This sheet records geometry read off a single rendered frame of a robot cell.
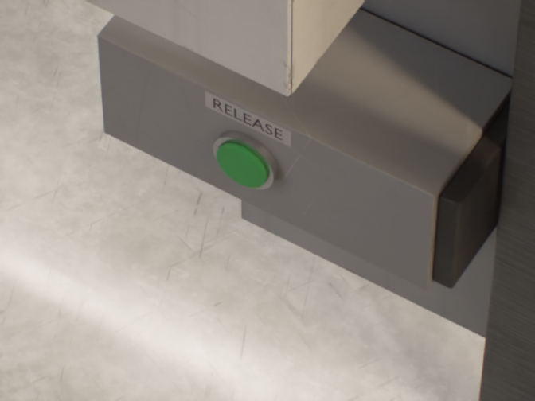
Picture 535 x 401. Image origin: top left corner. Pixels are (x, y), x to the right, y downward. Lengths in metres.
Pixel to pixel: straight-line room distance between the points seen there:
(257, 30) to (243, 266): 1.61
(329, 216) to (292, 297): 1.35
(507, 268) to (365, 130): 0.12
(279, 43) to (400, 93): 0.22
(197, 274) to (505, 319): 1.31
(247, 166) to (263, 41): 0.23
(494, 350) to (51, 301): 1.29
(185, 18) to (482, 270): 0.39
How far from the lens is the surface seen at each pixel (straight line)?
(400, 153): 1.44
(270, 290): 2.84
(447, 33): 1.48
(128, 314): 2.83
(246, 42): 1.26
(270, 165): 1.48
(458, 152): 1.44
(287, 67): 1.26
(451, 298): 1.65
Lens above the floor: 2.32
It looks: 53 degrees down
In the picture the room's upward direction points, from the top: straight up
